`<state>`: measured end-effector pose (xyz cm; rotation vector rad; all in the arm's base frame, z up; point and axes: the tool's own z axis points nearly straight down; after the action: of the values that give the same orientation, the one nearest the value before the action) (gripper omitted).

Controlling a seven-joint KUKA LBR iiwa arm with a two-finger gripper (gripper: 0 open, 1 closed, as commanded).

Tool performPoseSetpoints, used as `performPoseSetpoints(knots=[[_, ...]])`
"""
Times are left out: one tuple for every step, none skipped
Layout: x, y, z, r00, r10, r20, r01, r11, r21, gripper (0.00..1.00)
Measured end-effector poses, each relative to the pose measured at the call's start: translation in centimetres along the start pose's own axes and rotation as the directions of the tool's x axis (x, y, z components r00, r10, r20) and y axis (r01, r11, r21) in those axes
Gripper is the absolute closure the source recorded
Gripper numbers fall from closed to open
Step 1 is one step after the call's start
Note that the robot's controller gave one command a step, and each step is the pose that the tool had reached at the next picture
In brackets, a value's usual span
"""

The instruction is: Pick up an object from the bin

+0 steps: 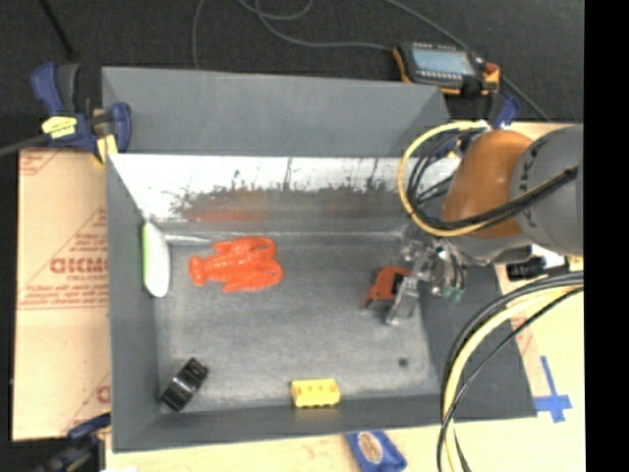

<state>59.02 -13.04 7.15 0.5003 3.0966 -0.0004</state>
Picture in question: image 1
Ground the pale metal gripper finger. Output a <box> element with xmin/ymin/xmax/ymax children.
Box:
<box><xmin>384</xmin><ymin>275</ymin><xmax>421</xmax><ymax>327</ymax></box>

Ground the orange and black toy tool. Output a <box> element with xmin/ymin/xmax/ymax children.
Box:
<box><xmin>364</xmin><ymin>265</ymin><xmax>412</xmax><ymax>310</ymax></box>

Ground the grey metal bin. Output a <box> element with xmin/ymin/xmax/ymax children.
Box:
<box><xmin>99</xmin><ymin>65</ymin><xmax>538</xmax><ymax>452</ymax></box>

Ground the yellow toy brick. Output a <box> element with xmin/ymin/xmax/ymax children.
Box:
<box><xmin>289</xmin><ymin>378</ymin><xmax>342</xmax><ymax>409</ymax></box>

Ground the orange toy lobster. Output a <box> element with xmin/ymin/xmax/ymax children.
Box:
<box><xmin>188</xmin><ymin>235</ymin><xmax>285</xmax><ymax>295</ymax></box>

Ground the white and green oblong object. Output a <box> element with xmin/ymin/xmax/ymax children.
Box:
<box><xmin>142</xmin><ymin>220</ymin><xmax>171</xmax><ymax>299</ymax></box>

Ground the brown cardboard board, red print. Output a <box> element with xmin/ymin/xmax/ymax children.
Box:
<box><xmin>10</xmin><ymin>147</ymin><xmax>113</xmax><ymax>443</ymax></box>

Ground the black cylinder on white bracket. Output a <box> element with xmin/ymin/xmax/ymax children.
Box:
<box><xmin>505</xmin><ymin>245</ymin><xmax>567</xmax><ymax>282</ymax></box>

